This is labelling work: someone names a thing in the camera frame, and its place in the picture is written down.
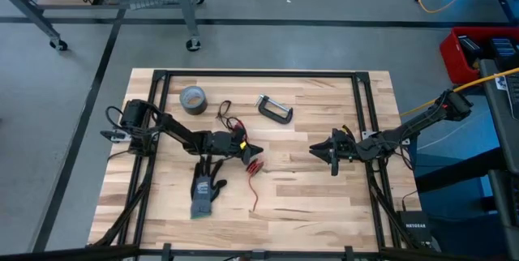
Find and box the black cord spool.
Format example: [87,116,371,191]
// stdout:
[245,158,265,178]

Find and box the red plastic bin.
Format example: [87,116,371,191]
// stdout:
[440,26,519,86]

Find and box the black work glove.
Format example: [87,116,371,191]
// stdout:
[190,155,228,220]

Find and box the grey duct tape roll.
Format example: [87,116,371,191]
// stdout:
[179,85,208,116]

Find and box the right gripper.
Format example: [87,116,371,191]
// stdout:
[308,126,360,178]

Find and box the red cord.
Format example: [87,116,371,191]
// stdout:
[245,158,265,213]

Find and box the thin black cable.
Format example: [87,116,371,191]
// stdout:
[217,100,244,133]

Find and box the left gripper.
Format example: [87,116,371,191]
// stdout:
[208,127,264,165]

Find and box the black network switch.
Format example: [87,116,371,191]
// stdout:
[396,210,433,246]

